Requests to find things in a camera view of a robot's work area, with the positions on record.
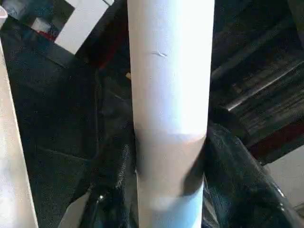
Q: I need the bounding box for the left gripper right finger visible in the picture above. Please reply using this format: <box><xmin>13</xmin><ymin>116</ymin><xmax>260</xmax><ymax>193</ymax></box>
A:
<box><xmin>201</xmin><ymin>123</ymin><xmax>300</xmax><ymax>228</ymax></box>

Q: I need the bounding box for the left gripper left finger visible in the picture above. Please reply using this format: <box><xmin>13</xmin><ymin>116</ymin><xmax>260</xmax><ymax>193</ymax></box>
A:
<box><xmin>59</xmin><ymin>142</ymin><xmax>141</xmax><ymax>228</ymax></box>

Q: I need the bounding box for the white plastic table top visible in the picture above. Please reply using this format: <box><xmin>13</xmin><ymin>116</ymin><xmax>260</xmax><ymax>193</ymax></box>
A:
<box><xmin>0</xmin><ymin>4</ymin><xmax>39</xmax><ymax>228</ymax></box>

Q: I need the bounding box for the white plastic table leg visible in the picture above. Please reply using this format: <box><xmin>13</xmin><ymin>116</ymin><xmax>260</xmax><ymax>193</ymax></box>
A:
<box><xmin>127</xmin><ymin>0</ymin><xmax>216</xmax><ymax>228</ymax></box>

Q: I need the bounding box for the white cabinet with glass doors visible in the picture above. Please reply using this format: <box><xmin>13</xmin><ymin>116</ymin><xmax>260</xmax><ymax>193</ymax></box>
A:
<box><xmin>4</xmin><ymin>0</ymin><xmax>115</xmax><ymax>56</ymax></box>

